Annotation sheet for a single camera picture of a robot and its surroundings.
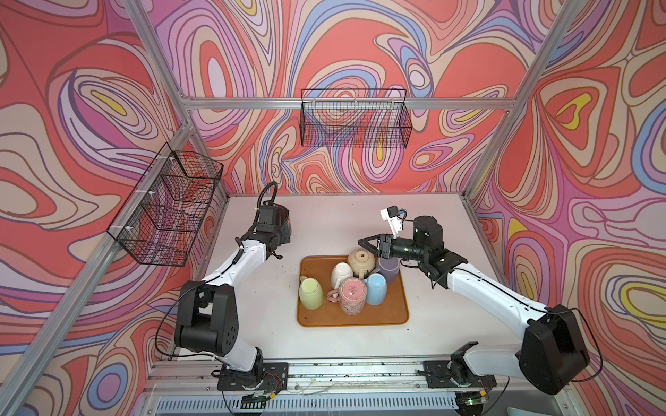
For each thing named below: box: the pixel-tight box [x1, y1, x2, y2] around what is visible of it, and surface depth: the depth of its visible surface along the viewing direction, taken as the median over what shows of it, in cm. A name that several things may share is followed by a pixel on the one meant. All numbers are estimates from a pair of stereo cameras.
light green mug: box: [298, 274, 324, 311], surface depth 84 cm
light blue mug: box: [364, 272, 388, 306], surface depth 84 cm
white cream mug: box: [331, 261, 354, 290], surface depth 87 cm
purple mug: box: [375, 257, 400, 283], surface depth 88 cm
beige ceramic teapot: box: [347, 247, 377, 280], surface depth 90 cm
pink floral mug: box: [326, 277, 368, 317], surface depth 80 cm
